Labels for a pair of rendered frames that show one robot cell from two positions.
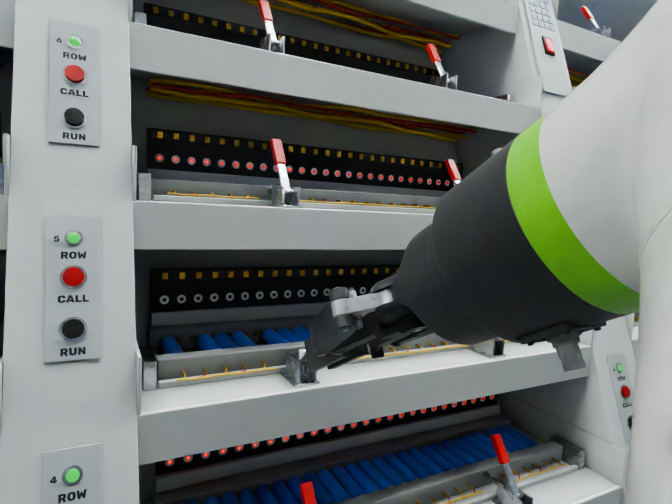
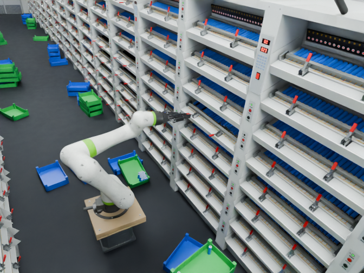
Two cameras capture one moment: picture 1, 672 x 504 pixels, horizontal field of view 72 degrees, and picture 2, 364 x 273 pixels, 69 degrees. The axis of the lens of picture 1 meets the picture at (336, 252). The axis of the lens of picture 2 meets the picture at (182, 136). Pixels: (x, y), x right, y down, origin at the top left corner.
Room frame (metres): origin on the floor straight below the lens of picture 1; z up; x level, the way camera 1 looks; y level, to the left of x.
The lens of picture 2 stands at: (0.23, -1.60, 1.82)
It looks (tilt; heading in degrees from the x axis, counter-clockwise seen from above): 34 degrees down; 83
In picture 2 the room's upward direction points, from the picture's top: 4 degrees clockwise
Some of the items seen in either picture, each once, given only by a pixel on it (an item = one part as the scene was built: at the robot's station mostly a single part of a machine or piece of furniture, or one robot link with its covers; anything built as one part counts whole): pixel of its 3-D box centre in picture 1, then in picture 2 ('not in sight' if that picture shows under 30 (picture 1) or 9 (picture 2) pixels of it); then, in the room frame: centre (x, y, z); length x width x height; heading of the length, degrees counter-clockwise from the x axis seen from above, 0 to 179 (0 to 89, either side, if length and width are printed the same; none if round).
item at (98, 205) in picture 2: not in sight; (103, 203); (-0.14, -0.28, 0.36); 0.26 x 0.15 x 0.06; 16
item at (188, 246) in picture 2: not in sight; (186, 257); (0.45, -0.51, 0.04); 0.30 x 0.20 x 0.08; 52
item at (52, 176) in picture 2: not in sight; (52, 175); (-0.75, 0.37, 0.04); 0.30 x 0.20 x 0.08; 124
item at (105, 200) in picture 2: not in sight; (110, 189); (-0.08, -0.27, 0.48); 0.16 x 0.13 x 0.19; 132
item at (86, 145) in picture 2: not in sight; (77, 153); (-0.22, -0.37, 0.87); 0.18 x 0.13 x 0.12; 42
